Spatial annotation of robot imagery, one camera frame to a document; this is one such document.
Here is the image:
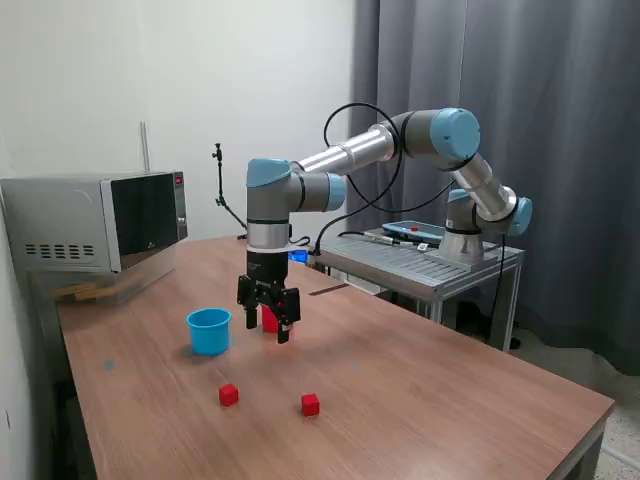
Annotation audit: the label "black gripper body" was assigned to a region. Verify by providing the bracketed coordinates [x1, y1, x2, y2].
[246, 251, 289, 301]

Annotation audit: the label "silver microwave oven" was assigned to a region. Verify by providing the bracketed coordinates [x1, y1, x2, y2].
[0, 171, 189, 275]

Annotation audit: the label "blue teach pendant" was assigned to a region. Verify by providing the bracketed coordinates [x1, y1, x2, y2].
[382, 221, 446, 240]

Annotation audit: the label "wooden block stack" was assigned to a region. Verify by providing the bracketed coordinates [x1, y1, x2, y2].
[53, 283, 117, 303]

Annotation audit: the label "white thin pole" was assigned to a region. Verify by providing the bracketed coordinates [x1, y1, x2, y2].
[139, 121, 151, 174]

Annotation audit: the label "black stand power cable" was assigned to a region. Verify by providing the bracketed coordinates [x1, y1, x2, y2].
[482, 232, 506, 346]

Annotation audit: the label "blue plastic cup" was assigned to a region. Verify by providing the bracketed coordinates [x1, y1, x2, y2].
[185, 307, 233, 357]

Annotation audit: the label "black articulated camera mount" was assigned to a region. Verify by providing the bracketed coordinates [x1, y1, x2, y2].
[210, 142, 250, 241]

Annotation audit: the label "black cable with silver plug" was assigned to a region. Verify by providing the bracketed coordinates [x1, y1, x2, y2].
[337, 229, 432, 252]

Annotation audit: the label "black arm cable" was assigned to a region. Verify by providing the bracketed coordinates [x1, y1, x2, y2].
[312, 102, 454, 257]

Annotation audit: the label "grey metal robot stand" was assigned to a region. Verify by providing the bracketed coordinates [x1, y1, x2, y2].
[304, 229, 525, 354]

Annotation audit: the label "grey curtain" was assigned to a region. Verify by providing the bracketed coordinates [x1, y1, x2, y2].
[347, 0, 640, 377]

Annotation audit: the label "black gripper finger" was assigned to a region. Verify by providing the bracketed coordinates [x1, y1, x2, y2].
[269, 287, 302, 345]
[236, 275, 261, 330]

